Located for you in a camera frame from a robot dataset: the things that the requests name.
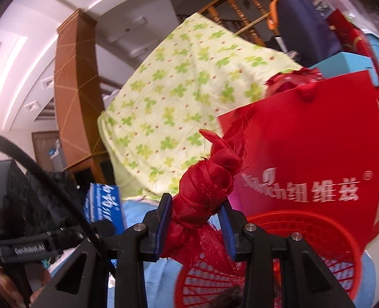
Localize red paper bag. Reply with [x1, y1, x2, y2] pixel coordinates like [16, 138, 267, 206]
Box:
[217, 69, 379, 254]

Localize black cable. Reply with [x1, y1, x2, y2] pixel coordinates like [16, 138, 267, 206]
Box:
[0, 129, 118, 275]

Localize wooden stair railing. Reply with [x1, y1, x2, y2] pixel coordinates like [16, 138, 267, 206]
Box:
[197, 0, 283, 45]

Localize dark wooden cabinet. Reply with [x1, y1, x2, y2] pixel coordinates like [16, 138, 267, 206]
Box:
[64, 154, 113, 193]

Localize clover print blanket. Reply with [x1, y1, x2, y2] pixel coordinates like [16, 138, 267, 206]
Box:
[96, 12, 306, 199]

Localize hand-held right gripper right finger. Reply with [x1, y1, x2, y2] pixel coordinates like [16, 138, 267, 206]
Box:
[218, 199, 347, 308]

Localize brown wooden column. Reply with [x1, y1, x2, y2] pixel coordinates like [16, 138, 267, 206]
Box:
[53, 9, 105, 174]

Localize light blue towel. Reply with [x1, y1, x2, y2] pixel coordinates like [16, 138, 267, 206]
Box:
[108, 196, 378, 308]

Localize light blue cardboard box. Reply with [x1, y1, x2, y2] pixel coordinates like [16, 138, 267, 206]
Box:
[308, 51, 379, 87]

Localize red plastic basket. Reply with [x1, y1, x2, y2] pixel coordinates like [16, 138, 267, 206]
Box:
[175, 210, 363, 308]

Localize brown wooden door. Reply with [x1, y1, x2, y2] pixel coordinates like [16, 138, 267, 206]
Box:
[32, 131, 60, 170]

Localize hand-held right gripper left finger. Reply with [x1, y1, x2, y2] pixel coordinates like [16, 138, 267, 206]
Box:
[48, 193, 174, 308]

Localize red plastic bag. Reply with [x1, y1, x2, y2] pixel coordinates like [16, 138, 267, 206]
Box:
[263, 69, 323, 98]

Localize navy backpack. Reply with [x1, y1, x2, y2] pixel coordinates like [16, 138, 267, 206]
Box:
[270, 0, 341, 68]

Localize blue and white box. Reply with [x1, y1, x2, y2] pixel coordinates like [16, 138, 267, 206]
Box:
[83, 182, 125, 233]

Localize grey blue bag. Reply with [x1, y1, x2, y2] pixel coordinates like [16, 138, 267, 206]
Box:
[46, 139, 66, 172]

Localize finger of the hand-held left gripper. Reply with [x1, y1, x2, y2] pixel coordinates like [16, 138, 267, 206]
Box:
[91, 220, 116, 238]

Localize person's left hand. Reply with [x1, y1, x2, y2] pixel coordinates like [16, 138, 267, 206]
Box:
[0, 263, 49, 308]

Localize bamboo pole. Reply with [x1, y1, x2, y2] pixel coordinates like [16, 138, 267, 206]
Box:
[233, 13, 272, 36]

